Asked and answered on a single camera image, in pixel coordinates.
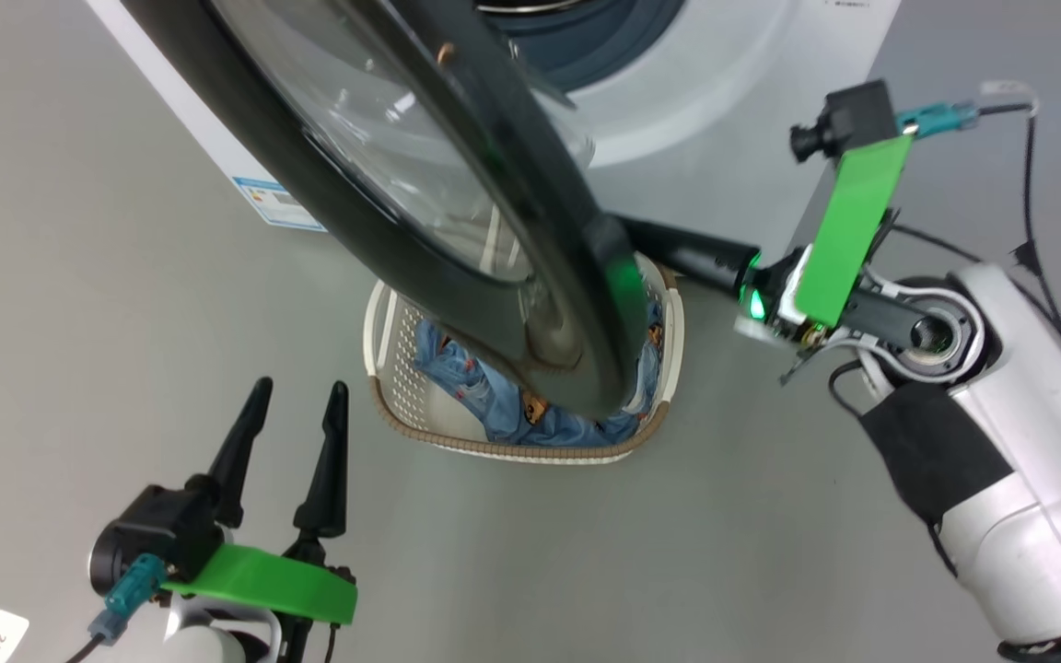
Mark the dark round washing machine door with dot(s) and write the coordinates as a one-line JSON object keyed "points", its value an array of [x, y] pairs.
{"points": [[457, 304]]}

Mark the blue patterned garment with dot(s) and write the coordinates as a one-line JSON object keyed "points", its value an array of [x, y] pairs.
{"points": [[484, 387]]}

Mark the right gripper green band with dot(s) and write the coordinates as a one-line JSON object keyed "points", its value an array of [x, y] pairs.
{"points": [[816, 295]]}

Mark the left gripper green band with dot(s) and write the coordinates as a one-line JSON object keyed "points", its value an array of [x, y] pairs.
{"points": [[263, 580]]}

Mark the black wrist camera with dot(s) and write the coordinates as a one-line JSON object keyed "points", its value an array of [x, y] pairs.
{"points": [[848, 115], [148, 534]]}

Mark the blue energy label sticker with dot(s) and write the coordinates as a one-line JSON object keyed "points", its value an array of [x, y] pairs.
{"points": [[277, 204]]}

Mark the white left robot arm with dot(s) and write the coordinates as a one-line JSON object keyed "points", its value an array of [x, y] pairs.
{"points": [[208, 645]]}

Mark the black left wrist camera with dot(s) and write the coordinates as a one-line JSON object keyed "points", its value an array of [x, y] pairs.
{"points": [[148, 534]]}

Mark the white front-load washing machine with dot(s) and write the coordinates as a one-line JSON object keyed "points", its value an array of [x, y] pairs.
{"points": [[724, 138]]}

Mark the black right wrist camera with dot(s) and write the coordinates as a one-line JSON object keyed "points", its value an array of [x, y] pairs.
{"points": [[848, 115]]}

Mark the cream perforated laundry basket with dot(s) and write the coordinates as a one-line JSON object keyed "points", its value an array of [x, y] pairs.
{"points": [[420, 405]]}

